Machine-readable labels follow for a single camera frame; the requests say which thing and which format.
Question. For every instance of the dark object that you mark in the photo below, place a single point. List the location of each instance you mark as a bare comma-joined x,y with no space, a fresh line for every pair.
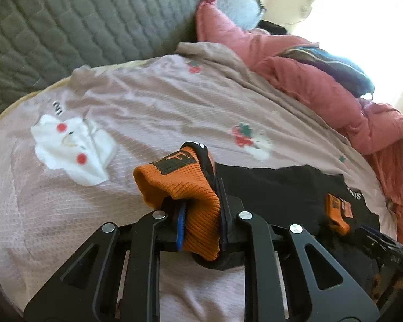
272,27

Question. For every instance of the striped multicoloured cloth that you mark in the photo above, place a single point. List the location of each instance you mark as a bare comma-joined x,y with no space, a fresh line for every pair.
335,62

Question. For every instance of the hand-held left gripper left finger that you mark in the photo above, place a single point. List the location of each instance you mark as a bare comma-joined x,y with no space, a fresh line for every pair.
180,229

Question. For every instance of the black garment with orange cuff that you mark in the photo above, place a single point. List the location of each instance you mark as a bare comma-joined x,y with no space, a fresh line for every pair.
288,187

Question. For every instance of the pink puffy duvet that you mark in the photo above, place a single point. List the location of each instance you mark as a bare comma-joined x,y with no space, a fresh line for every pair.
322,84

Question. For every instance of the pink frilled pillow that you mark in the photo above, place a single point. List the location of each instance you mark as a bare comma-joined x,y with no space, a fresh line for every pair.
211,20

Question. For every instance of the pink printed blanket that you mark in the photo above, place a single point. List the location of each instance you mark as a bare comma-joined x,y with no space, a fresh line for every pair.
154,100

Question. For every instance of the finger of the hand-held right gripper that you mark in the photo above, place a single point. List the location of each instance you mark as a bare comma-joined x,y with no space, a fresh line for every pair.
371,232

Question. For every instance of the grey quilted cover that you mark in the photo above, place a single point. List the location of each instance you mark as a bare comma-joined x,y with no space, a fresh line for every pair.
70,23

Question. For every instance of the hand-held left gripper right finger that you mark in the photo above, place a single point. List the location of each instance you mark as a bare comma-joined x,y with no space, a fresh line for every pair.
230,208

